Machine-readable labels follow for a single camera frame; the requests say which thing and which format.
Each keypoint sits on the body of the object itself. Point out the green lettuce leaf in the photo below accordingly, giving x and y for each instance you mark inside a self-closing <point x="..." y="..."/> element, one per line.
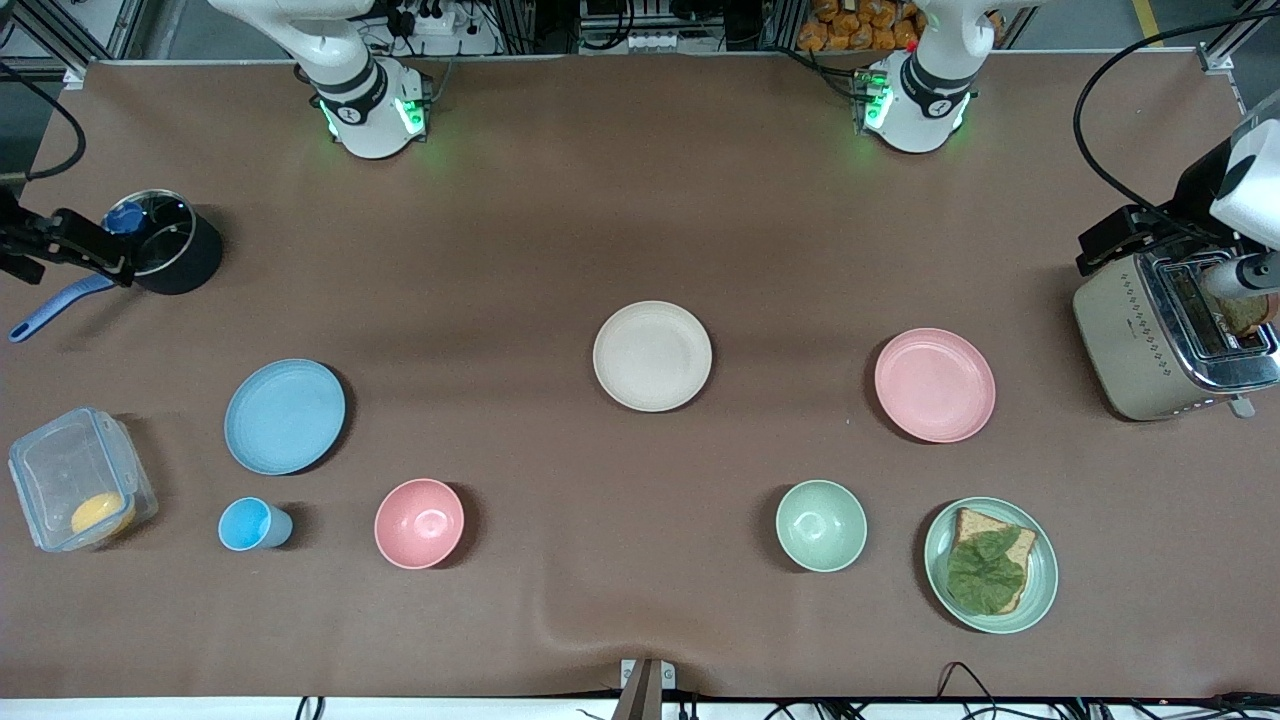
<point x="985" y="575"/>

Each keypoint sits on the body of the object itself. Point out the pink bowl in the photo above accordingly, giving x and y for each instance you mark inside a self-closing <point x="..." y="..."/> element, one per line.
<point x="419" y="523"/>

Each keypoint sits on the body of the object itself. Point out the glass lid with blue knob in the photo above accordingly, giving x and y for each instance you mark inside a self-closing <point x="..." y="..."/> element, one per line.
<point x="150" y="232"/>

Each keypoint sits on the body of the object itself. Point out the blue cup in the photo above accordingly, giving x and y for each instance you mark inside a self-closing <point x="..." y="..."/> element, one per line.
<point x="250" y="524"/>

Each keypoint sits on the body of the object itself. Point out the bag of orange buns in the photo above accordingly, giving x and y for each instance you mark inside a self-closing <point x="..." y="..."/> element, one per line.
<point x="860" y="25"/>

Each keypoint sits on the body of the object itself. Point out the metal table edge bracket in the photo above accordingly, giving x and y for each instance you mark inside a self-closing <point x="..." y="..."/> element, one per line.
<point x="647" y="685"/>

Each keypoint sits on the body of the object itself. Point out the beige plate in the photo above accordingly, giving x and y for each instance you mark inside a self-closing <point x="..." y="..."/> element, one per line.
<point x="652" y="356"/>

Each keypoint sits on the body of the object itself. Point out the green plate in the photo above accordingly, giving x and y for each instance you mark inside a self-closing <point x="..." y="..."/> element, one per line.
<point x="1042" y="575"/>

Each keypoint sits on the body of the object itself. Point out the blue plate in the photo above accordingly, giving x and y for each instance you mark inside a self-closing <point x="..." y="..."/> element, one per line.
<point x="285" y="416"/>

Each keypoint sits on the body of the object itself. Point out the white power strip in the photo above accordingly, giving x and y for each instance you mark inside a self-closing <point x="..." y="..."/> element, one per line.
<point x="432" y="20"/>

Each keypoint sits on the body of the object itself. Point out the brown bread slice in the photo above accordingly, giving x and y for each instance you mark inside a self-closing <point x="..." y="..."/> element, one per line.
<point x="1018" y="545"/>

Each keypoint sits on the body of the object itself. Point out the beige and chrome toaster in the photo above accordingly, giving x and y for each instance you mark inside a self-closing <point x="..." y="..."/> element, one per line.
<point x="1140" y="340"/>

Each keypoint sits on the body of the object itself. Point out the green bowl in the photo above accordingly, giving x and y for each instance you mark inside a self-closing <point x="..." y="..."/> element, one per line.
<point x="821" y="525"/>

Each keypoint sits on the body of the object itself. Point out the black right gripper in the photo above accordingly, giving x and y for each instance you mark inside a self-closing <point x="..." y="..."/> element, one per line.
<point x="22" y="238"/>

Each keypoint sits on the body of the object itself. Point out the dark toast slice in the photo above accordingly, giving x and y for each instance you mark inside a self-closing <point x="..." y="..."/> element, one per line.
<point x="1245" y="313"/>

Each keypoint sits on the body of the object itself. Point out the clear plastic container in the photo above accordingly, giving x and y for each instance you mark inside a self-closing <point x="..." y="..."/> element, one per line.
<point x="60" y="465"/>

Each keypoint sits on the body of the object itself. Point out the yellow round food piece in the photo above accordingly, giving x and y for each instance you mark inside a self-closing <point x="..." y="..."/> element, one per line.
<point x="102" y="513"/>

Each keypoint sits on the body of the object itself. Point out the pink plate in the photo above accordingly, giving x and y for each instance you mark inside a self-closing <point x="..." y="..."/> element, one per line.
<point x="935" y="385"/>

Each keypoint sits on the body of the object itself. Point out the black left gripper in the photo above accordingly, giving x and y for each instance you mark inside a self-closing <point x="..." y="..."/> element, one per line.
<point x="1192" y="193"/>

